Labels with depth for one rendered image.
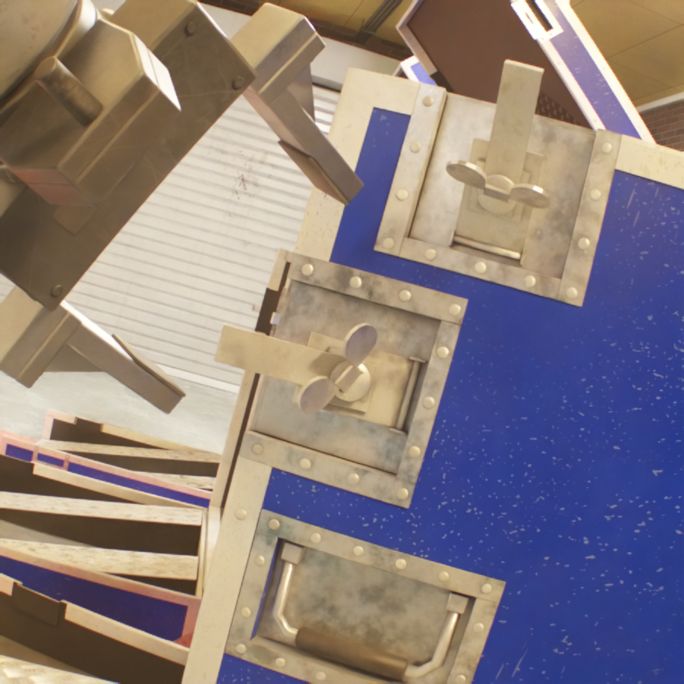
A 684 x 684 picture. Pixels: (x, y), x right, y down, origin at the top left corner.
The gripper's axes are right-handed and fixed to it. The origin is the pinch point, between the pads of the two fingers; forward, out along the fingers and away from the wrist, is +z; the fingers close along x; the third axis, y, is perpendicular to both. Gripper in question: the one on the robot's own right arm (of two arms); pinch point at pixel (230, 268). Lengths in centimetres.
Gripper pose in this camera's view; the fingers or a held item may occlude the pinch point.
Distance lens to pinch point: 46.6
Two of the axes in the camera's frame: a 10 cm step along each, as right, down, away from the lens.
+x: -6.4, 7.6, -0.8
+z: 4.4, 4.5, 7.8
